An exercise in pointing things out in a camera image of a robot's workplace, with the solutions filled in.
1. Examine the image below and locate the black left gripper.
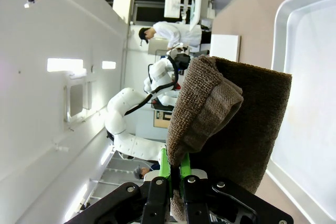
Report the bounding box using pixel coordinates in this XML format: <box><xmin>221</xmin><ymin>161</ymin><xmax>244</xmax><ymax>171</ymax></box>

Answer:
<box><xmin>173</xmin><ymin>52</ymin><xmax>192</xmax><ymax>72</ymax></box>

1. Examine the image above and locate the white box-shaped equipment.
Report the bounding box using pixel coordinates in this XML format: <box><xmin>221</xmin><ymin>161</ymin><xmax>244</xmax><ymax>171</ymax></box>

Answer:
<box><xmin>163</xmin><ymin>0</ymin><xmax>182</xmax><ymax>19</ymax></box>

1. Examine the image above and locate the ceiling air vent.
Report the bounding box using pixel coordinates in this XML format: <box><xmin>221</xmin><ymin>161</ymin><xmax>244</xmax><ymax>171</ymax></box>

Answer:
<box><xmin>63</xmin><ymin>80</ymin><xmax>93</xmax><ymax>125</ymax></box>

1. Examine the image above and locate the grey-haired seated person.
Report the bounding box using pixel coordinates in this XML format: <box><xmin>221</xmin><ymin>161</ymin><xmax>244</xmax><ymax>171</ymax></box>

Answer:
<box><xmin>133</xmin><ymin>164</ymin><xmax>161</xmax><ymax>180</ymax></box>

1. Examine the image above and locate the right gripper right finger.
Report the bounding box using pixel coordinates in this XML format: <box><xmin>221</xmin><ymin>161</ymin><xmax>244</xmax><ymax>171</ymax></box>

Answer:
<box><xmin>180</xmin><ymin>154</ymin><xmax>294</xmax><ymax>224</ymax></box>

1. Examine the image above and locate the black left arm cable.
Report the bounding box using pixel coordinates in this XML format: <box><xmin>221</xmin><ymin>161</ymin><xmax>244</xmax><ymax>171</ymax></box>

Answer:
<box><xmin>123</xmin><ymin>55</ymin><xmax>180</xmax><ymax>116</ymax></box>

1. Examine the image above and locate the person in light jacket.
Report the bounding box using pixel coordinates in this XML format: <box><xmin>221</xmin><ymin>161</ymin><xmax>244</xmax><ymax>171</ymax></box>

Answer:
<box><xmin>138</xmin><ymin>20</ymin><xmax>212</xmax><ymax>52</ymax></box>

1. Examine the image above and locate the brown towel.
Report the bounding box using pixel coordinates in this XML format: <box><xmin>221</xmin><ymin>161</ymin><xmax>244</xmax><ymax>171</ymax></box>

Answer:
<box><xmin>166</xmin><ymin>55</ymin><xmax>293</xmax><ymax>222</ymax></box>

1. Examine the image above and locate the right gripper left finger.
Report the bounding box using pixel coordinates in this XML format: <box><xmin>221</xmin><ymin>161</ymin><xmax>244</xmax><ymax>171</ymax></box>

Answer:
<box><xmin>65</xmin><ymin>147</ymin><xmax>173</xmax><ymax>224</ymax></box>

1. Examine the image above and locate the wood-framed poster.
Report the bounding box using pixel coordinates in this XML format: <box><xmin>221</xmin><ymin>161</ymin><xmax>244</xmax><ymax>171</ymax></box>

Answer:
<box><xmin>153</xmin><ymin>110</ymin><xmax>173</xmax><ymax>129</ymax></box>

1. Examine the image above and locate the silver metal tray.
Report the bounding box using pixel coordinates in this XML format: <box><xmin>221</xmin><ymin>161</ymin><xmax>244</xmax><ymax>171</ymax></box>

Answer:
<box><xmin>265</xmin><ymin>0</ymin><xmax>336</xmax><ymax>224</ymax></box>

